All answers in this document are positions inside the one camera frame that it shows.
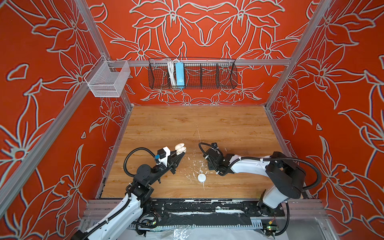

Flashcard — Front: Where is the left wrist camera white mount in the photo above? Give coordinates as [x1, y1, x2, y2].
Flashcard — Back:
[155, 147, 171, 167]

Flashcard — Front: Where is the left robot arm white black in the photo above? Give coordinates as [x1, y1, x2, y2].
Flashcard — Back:
[71, 143, 187, 240]

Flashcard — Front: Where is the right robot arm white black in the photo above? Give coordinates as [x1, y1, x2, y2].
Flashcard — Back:
[199, 142, 322, 210]

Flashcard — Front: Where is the black wire wall basket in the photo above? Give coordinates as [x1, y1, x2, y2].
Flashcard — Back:
[148, 58, 238, 90]

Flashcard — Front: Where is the blue flat box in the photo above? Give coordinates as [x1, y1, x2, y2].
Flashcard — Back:
[175, 62, 185, 89]

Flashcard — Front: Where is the white coiled cable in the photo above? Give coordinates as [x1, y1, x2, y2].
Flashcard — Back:
[167, 59, 177, 88]

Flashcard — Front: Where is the small green circuit board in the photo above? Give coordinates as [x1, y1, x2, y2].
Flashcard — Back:
[263, 224, 278, 237]

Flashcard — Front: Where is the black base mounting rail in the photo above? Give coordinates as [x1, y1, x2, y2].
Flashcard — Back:
[144, 199, 286, 229]

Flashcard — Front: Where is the clear plastic wall bin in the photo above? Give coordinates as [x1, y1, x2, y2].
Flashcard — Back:
[85, 56, 131, 98]

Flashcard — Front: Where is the white round disc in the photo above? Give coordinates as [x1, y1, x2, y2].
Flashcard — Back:
[198, 173, 207, 183]

